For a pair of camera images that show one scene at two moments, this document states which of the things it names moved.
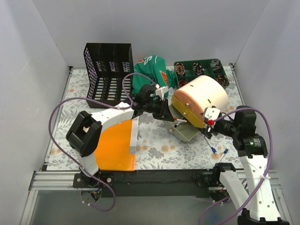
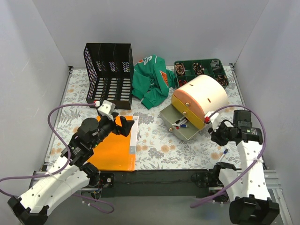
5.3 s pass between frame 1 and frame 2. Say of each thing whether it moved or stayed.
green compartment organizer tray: stayed
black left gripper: moved
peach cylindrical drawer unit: stayed
